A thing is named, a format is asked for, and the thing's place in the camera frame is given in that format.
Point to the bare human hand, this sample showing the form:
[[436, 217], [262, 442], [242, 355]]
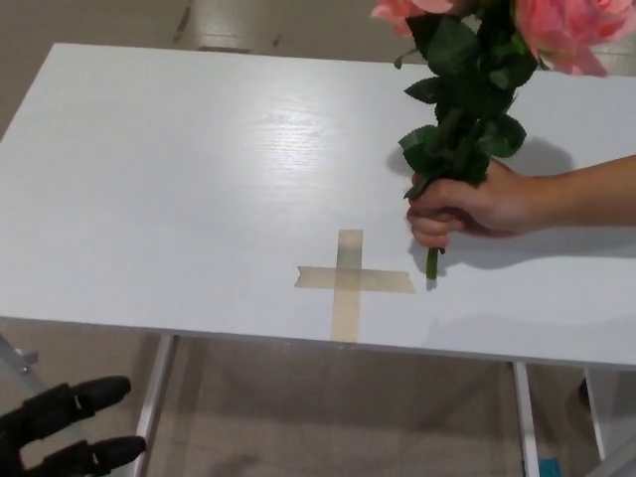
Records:
[[492, 204]]

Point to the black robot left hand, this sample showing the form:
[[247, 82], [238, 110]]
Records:
[[45, 402]]

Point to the pink rose bouquet green stems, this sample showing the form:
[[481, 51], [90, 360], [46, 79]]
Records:
[[462, 49]]

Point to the bare human forearm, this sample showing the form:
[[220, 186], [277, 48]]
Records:
[[586, 199]]

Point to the white slanted table leg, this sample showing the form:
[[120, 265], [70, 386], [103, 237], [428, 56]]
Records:
[[156, 407]]

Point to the short beige masking tape strip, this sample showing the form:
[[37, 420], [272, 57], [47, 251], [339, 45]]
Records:
[[382, 282]]

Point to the long beige masking tape strip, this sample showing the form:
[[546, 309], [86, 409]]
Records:
[[346, 318]]

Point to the white straight table leg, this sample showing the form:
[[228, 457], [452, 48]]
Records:
[[595, 417], [526, 422]]

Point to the blue floor object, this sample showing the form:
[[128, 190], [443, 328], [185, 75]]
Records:
[[550, 467]]

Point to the grey metal frame with bolt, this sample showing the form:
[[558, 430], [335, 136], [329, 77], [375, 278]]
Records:
[[20, 363]]

